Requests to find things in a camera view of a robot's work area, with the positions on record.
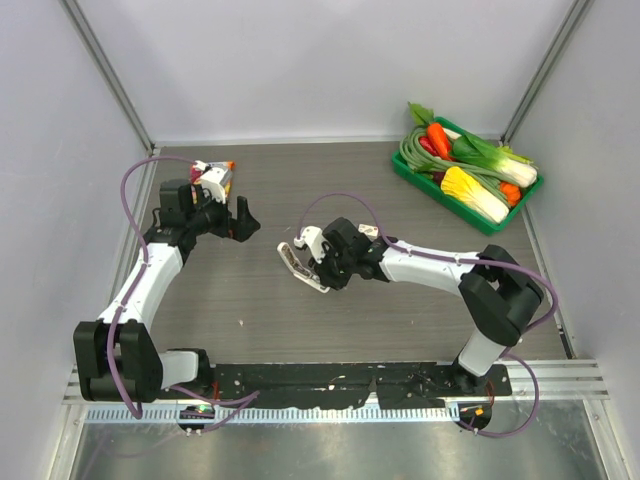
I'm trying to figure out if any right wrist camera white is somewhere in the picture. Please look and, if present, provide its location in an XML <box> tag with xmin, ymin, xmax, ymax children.
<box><xmin>294</xmin><ymin>226</ymin><xmax>326</xmax><ymax>264</ymax></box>

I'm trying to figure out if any candy bag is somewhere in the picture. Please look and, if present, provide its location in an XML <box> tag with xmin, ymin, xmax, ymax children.
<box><xmin>190</xmin><ymin>161</ymin><xmax>235</xmax><ymax>203</ymax></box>

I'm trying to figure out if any orange carrot toy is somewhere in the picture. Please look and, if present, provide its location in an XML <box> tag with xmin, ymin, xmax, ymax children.
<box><xmin>426</xmin><ymin>122</ymin><xmax>451</xmax><ymax>160</ymax></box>

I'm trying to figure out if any napa cabbage toy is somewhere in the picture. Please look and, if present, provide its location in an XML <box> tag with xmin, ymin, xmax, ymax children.
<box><xmin>440</xmin><ymin>167</ymin><xmax>509</xmax><ymax>224</ymax></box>

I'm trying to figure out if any white stapler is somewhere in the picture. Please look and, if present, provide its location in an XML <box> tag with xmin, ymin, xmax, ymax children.
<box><xmin>277</xmin><ymin>242</ymin><xmax>329</xmax><ymax>294</ymax></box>

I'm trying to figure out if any purple onion toy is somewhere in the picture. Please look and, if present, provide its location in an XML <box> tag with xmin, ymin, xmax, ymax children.
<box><xmin>431</xmin><ymin>172</ymin><xmax>445</xmax><ymax>185</ymax></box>

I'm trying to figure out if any green plastic tray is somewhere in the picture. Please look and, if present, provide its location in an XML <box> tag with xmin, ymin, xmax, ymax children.
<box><xmin>392</xmin><ymin>117</ymin><xmax>544</xmax><ymax>235</ymax></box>

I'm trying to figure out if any green long beans bundle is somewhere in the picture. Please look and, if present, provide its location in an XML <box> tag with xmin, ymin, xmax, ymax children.
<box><xmin>399</xmin><ymin>127</ymin><xmax>507</xmax><ymax>201</ymax></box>

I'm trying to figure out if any bok choy toy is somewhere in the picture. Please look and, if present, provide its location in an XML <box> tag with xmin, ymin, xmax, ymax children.
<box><xmin>452</xmin><ymin>133</ymin><xmax>538</xmax><ymax>188</ymax></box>

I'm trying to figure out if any small orange tomato toy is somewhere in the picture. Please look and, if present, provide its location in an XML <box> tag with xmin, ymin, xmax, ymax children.
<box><xmin>499</xmin><ymin>182</ymin><xmax>522</xmax><ymax>208</ymax></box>

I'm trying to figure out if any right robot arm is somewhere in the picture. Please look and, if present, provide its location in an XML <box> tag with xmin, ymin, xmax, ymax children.
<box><xmin>294</xmin><ymin>217</ymin><xmax>544</xmax><ymax>395</ymax></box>

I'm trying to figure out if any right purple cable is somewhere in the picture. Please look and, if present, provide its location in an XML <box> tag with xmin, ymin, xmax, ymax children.
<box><xmin>296</xmin><ymin>192</ymin><xmax>560</xmax><ymax>439</ymax></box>

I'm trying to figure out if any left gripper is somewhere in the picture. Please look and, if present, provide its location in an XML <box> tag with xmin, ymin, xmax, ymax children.
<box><xmin>186</xmin><ymin>184</ymin><xmax>259</xmax><ymax>242</ymax></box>

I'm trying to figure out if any white staple box sleeve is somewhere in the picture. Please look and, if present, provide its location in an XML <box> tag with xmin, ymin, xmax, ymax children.
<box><xmin>358</xmin><ymin>224</ymin><xmax>379</xmax><ymax>238</ymax></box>

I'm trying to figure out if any purple cable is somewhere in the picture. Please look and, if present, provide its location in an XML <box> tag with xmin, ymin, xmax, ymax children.
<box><xmin>106</xmin><ymin>155</ymin><xmax>261</xmax><ymax>436</ymax></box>
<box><xmin>296</xmin><ymin>192</ymin><xmax>560</xmax><ymax>439</ymax></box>

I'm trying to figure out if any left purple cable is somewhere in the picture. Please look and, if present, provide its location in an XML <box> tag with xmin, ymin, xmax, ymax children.
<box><xmin>106</xmin><ymin>155</ymin><xmax>261</xmax><ymax>436</ymax></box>

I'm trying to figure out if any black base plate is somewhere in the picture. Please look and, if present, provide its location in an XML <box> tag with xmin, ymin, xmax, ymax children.
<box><xmin>181</xmin><ymin>362</ymin><xmax>512</xmax><ymax>410</ymax></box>

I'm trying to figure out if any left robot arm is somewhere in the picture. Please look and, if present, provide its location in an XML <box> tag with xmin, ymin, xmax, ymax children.
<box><xmin>73</xmin><ymin>179</ymin><xmax>261</xmax><ymax>407</ymax></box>

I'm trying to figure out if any red pepper toy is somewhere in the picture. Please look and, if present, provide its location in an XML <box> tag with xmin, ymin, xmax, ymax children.
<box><xmin>418</xmin><ymin>136</ymin><xmax>439</xmax><ymax>157</ymax></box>

